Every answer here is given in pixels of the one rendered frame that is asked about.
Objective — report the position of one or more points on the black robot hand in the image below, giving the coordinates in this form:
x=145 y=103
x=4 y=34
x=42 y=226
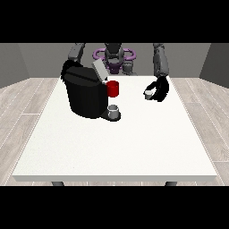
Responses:
x=161 y=88
x=66 y=66

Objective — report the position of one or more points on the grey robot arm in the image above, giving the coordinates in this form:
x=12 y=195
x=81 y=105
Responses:
x=76 y=52
x=160 y=61

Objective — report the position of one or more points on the small grey coffee pod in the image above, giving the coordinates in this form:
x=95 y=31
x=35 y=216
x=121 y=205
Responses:
x=148 y=94

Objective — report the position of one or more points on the pale grey machine lid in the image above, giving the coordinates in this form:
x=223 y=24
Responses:
x=100 y=69

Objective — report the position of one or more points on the black coffee machine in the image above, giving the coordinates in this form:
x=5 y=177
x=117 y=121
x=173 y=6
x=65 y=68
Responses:
x=86 y=94

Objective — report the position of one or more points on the red pod holder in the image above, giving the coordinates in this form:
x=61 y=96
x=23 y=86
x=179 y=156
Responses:
x=113 y=88

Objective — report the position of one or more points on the grey robot trunk purple rings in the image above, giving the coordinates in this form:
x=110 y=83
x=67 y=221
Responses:
x=114 y=59

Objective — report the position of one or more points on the small grey cup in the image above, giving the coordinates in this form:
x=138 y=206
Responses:
x=113 y=111

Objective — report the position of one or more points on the dark table leg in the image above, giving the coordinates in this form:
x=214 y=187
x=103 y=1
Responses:
x=171 y=183
x=57 y=183

